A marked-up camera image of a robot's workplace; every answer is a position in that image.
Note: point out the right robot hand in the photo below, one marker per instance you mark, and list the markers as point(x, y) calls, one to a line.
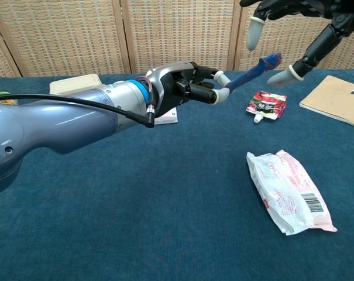
point(340, 14)

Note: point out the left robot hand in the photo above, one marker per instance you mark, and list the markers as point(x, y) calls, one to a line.
point(171, 85)

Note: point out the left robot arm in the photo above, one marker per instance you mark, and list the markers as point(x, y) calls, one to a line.
point(62, 128)

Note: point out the pink tissue pack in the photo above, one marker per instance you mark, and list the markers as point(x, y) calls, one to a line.
point(168, 118)

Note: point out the brown spiral notebook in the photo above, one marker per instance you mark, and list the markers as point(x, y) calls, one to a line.
point(331, 99)

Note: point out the beige takeout food container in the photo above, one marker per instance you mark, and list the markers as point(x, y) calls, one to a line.
point(74, 83)

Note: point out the red drink pouch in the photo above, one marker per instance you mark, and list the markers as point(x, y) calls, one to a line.
point(267, 105)

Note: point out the bamboo folding screen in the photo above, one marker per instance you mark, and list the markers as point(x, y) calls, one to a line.
point(77, 32)

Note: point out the blue table cloth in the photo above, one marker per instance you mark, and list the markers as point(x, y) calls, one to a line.
point(150, 205)

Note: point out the white wet wipes pack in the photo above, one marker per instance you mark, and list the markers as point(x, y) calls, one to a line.
point(288, 190)

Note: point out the plastic bottle with orange label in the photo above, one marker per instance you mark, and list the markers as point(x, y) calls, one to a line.
point(10, 102)

